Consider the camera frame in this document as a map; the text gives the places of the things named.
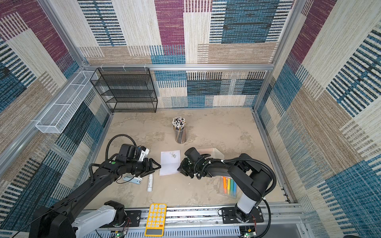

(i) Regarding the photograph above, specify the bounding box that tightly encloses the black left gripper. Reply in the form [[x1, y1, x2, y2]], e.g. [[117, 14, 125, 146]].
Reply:
[[126, 157, 161, 177]]

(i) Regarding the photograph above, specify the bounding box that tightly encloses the white paper letter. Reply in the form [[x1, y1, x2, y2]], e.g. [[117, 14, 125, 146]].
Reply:
[[159, 150, 181, 176]]

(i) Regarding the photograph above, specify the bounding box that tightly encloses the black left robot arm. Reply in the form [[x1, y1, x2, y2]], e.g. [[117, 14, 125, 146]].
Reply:
[[29, 141, 161, 238]]

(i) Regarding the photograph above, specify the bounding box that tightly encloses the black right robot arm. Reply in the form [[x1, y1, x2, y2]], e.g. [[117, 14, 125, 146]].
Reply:
[[177, 147, 277, 223]]

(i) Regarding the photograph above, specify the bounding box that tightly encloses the white glue stick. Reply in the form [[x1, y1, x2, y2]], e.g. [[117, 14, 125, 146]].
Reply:
[[147, 174, 154, 192]]

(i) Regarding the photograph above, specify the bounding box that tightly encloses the light blue stapler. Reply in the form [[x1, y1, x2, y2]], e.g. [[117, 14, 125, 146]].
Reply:
[[123, 175, 142, 184]]

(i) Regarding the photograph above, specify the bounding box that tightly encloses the metal cup of pencils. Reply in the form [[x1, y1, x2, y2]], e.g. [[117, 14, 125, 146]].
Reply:
[[172, 116, 187, 144]]

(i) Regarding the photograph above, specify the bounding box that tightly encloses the pack of coloured highlighters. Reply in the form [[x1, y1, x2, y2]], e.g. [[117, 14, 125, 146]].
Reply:
[[219, 177, 237, 198]]

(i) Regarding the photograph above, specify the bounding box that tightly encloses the yellow calculator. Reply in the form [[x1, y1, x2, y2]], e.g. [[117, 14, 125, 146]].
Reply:
[[144, 203, 167, 237]]

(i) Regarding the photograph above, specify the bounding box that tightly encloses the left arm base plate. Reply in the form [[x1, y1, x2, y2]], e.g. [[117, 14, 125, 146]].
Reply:
[[123, 210, 142, 228]]

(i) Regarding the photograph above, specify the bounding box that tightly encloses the aluminium front rail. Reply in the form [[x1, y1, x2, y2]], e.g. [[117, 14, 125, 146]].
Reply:
[[53, 202, 307, 230]]

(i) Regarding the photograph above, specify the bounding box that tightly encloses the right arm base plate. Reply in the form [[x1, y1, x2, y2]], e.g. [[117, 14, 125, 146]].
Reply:
[[217, 207, 264, 224]]

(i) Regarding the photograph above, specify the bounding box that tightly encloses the black wire shelf rack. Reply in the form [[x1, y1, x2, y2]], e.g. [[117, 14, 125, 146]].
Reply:
[[90, 67, 158, 113]]

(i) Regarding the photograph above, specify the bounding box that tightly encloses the white wire mesh basket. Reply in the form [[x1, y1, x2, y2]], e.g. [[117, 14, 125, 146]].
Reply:
[[36, 70, 94, 134]]

